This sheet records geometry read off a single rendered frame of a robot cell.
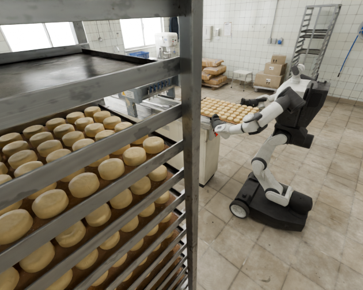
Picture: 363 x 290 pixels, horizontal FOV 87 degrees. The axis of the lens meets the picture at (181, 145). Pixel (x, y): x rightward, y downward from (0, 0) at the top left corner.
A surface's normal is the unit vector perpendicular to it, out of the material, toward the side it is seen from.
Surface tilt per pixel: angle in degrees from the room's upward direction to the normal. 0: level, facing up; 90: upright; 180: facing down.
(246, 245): 0
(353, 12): 90
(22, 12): 90
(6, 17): 90
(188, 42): 90
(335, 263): 0
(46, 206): 0
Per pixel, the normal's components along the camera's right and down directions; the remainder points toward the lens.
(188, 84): -0.67, 0.44
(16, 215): -0.04, -0.83
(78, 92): 0.74, 0.36
